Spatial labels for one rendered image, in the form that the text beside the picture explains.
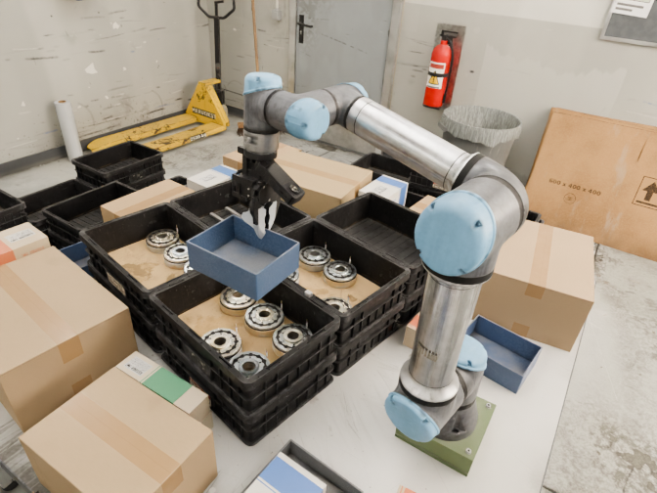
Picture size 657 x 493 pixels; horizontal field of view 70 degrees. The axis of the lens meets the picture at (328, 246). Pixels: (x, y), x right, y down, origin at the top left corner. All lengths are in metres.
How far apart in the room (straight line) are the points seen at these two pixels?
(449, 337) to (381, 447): 0.46
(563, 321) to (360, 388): 0.64
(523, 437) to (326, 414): 0.49
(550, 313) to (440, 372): 0.71
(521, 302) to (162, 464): 1.07
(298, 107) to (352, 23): 3.50
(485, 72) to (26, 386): 3.55
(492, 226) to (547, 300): 0.84
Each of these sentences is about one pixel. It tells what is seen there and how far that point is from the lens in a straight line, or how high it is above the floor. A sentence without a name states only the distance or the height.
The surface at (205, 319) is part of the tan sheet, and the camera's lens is 1.32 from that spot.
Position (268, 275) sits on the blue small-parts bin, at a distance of 0.99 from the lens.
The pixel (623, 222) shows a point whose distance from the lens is 3.85.
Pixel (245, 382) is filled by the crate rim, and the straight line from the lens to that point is 1.02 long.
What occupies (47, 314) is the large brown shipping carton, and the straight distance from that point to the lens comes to 1.34.
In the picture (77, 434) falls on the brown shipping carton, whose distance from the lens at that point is 1.11.
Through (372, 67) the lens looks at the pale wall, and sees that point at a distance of 4.32.
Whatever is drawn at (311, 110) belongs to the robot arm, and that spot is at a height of 1.44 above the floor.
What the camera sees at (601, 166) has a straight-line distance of 3.80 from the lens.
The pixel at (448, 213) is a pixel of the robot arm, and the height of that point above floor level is 1.39.
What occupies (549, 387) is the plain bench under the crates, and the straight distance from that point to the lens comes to 1.50.
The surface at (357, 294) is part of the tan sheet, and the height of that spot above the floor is 0.83.
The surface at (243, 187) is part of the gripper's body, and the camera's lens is 1.06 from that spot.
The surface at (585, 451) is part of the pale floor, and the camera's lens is 2.37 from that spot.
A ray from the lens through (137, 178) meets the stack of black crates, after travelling 2.90.
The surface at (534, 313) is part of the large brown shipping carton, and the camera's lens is 1.56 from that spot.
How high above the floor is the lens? 1.71
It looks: 33 degrees down
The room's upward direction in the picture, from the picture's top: 4 degrees clockwise
